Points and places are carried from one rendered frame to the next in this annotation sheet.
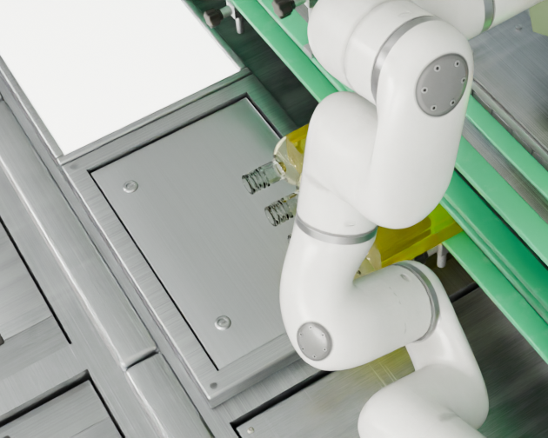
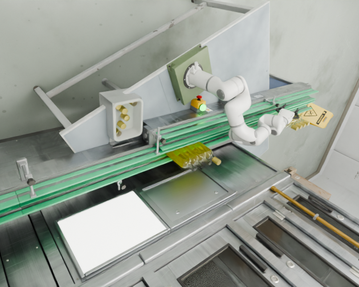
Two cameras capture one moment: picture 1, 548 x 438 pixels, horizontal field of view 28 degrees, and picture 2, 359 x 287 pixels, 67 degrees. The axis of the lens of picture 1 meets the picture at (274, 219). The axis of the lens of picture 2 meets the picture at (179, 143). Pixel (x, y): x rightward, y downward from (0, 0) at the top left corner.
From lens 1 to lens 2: 1.78 m
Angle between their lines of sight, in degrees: 74
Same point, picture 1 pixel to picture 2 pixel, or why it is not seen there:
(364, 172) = (248, 99)
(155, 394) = (237, 203)
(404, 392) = not seen: hidden behind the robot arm
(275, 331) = (215, 184)
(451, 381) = not seen: hidden behind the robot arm
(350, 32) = (236, 84)
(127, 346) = (227, 208)
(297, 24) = (147, 156)
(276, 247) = (192, 184)
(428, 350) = not seen: hidden behind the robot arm
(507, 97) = (189, 118)
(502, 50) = (176, 117)
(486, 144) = (198, 123)
